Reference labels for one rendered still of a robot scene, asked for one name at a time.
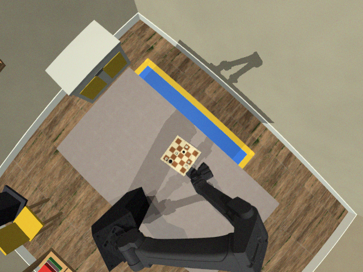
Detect cream and brown chessboard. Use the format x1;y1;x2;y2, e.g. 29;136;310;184
161;135;201;176

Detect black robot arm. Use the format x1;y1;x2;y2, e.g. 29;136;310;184
102;162;268;272

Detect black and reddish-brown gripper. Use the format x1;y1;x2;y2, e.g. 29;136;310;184
186;167;194;179

